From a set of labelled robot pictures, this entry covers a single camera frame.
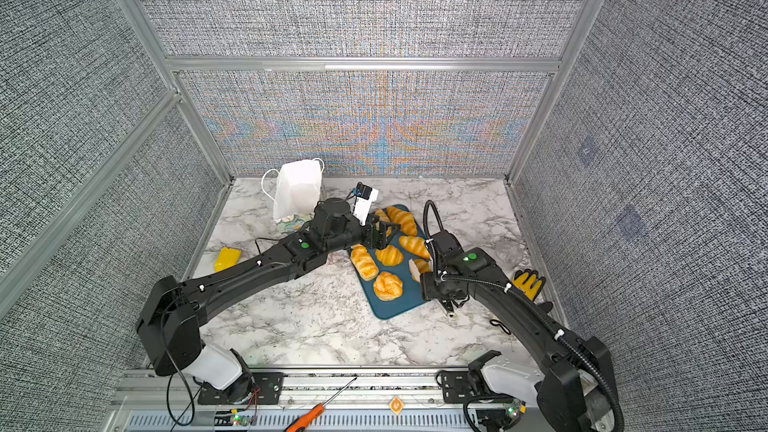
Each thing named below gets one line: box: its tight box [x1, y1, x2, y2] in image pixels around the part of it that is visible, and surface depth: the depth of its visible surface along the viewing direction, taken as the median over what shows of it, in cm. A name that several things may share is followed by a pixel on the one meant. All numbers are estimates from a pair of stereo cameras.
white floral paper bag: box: [262, 158, 325, 221], surface depth 91 cm
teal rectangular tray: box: [348, 204, 428, 319], surface depth 92 cm
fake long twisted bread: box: [350, 244, 379, 281], surface depth 93 cm
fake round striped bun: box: [375, 245, 404, 266], surface depth 94 cm
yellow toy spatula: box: [214, 247, 242, 273], surface depth 97 cm
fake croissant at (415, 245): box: [399, 235, 431, 259], surface depth 98 cm
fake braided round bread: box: [373, 271, 403, 302], surface depth 88 cm
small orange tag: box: [389, 396, 405, 415], surface depth 72 cm
